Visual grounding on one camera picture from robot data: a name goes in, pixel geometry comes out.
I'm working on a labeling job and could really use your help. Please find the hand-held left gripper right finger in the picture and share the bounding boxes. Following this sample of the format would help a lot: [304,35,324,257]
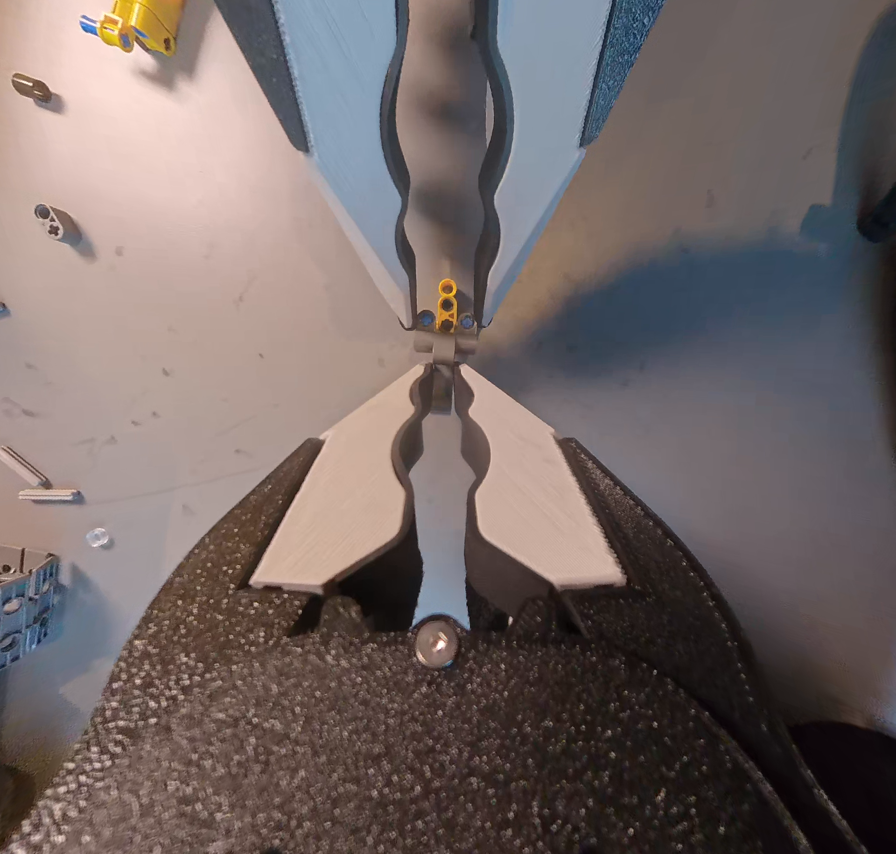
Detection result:
[454,364,627,620]

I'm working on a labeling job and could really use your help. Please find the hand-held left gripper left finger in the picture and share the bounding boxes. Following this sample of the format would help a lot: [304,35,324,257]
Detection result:
[248,364,429,595]

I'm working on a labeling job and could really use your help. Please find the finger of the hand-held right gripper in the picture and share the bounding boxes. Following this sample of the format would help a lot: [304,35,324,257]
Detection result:
[263,0,422,331]
[470,0,625,329]

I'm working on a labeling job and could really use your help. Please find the yellow brick assembly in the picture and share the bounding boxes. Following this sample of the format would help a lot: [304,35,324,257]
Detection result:
[79,0,191,56]

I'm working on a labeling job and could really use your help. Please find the grey brick beam assembly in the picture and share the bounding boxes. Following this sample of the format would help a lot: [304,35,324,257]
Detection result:
[412,310,484,414]

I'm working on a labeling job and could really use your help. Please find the grey desk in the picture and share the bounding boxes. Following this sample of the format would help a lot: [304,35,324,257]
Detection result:
[0,0,896,854]

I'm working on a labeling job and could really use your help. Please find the light grey axle connector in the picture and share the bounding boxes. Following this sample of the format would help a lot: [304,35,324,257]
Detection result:
[34,203,84,246]

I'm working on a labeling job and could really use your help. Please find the white brick axle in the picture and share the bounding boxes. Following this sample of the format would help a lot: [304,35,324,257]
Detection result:
[0,446,50,487]

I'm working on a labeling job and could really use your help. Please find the yellow tracked toy bulldozer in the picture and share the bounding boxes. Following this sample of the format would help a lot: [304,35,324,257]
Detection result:
[0,545,63,669]

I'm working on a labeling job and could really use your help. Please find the black printed sweatshirt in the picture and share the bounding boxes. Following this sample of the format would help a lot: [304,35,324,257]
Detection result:
[791,182,896,854]

